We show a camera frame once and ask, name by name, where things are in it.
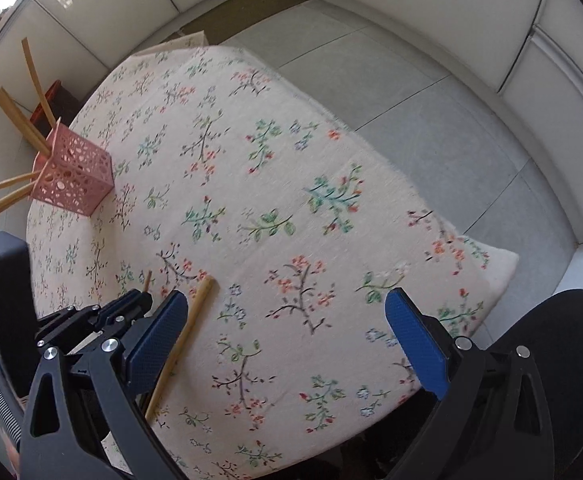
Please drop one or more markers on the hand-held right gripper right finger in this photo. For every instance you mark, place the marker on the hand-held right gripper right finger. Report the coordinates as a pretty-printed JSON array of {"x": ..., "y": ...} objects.
[{"x": 416, "y": 342}]

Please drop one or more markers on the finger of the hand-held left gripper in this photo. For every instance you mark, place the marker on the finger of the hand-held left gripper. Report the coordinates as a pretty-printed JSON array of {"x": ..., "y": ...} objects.
[
  {"x": 121, "y": 304},
  {"x": 91, "y": 337}
]

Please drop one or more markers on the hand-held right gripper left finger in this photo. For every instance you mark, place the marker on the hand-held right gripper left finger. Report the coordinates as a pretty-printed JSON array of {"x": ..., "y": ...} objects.
[{"x": 159, "y": 342}]

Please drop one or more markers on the bamboo chopstick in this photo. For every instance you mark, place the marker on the bamboo chopstick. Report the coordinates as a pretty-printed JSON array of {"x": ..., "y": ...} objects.
[
  {"x": 147, "y": 282},
  {"x": 1, "y": 207},
  {"x": 13, "y": 112},
  {"x": 6, "y": 184},
  {"x": 194, "y": 315},
  {"x": 35, "y": 77},
  {"x": 23, "y": 115}
]

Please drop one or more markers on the pink perforated utensil holder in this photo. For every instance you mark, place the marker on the pink perforated utensil holder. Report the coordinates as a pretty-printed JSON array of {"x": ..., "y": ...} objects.
[{"x": 73, "y": 175}]

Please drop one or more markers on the floral tablecloth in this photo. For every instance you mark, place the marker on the floral tablecloth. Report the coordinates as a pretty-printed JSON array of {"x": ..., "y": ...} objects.
[{"x": 281, "y": 185}]

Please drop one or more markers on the brown trash bin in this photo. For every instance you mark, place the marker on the brown trash bin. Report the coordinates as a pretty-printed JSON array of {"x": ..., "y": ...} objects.
[{"x": 58, "y": 97}]

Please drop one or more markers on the brown floor mat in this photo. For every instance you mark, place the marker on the brown floor mat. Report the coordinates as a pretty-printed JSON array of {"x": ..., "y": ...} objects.
[{"x": 251, "y": 10}]

